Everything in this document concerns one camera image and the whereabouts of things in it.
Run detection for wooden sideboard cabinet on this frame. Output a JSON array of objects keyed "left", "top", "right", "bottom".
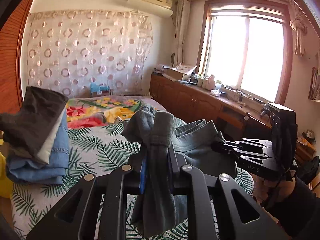
[{"left": 150, "top": 74, "right": 272, "bottom": 141}]

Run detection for window with wooden frame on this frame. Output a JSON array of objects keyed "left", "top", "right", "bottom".
[{"left": 197, "top": 0, "right": 293, "bottom": 105}]

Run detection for folded black garment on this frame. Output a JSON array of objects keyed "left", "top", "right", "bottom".
[{"left": 1, "top": 86, "right": 68, "bottom": 157}]

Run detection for grey-blue pants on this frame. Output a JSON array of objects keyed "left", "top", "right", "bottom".
[{"left": 121, "top": 103, "right": 238, "bottom": 238}]

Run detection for blue item behind bed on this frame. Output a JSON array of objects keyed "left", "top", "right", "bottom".
[{"left": 90, "top": 83, "right": 111, "bottom": 98}]

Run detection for yellow item beside bed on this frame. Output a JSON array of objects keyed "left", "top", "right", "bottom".
[{"left": 0, "top": 153, "right": 13, "bottom": 199}]

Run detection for folded blue jeans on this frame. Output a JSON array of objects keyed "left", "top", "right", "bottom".
[{"left": 2, "top": 112, "right": 70, "bottom": 185}]

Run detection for white wall air conditioner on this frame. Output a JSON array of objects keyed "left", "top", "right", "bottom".
[{"left": 127, "top": 0, "right": 173, "bottom": 18}]

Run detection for right hand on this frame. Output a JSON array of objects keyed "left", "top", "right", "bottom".
[{"left": 253, "top": 177, "right": 296, "bottom": 208}]

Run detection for tied beige window curtain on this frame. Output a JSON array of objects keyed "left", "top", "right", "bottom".
[{"left": 289, "top": 0, "right": 308, "bottom": 57}]

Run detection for folded light grey garment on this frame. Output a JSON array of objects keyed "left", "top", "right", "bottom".
[{"left": 35, "top": 108, "right": 66, "bottom": 164}]

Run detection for palm leaf bed cloth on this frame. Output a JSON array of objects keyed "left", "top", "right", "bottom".
[{"left": 10, "top": 117, "right": 254, "bottom": 240}]

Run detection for cardboard box on cabinet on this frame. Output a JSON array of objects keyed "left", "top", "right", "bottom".
[{"left": 164, "top": 63, "right": 197, "bottom": 81}]

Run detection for wooden louvered wardrobe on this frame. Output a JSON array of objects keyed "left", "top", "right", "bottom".
[{"left": 1, "top": 0, "right": 33, "bottom": 113}]

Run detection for floral bed sheet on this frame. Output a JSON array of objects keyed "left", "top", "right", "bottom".
[{"left": 65, "top": 95, "right": 168, "bottom": 130}]

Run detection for pink circle sheer curtain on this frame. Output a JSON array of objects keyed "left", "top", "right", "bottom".
[{"left": 25, "top": 10, "right": 153, "bottom": 98}]

